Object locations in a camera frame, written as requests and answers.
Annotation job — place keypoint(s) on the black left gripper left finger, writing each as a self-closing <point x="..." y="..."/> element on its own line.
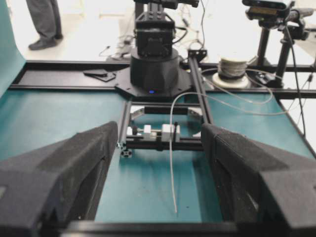
<point x="58" y="183"/>

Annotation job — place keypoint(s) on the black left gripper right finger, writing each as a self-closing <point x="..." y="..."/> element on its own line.
<point x="263" y="191"/>

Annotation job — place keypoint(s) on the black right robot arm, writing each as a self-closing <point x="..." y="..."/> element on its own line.
<point x="154" y="69"/>

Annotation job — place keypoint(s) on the black flat plate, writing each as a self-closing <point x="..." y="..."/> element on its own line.
<point x="100" y="74"/>

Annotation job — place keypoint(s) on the person legs dark trousers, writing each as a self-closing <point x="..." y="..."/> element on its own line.
<point x="46" y="18"/>

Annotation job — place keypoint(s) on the white wire clamp fixture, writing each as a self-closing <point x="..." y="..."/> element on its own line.
<point x="167" y="132"/>

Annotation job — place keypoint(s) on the white wire spool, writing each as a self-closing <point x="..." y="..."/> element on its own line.
<point x="231" y="73"/>

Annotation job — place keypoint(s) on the black aluminium frame rail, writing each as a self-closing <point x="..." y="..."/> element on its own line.
<point x="191" y="104"/>

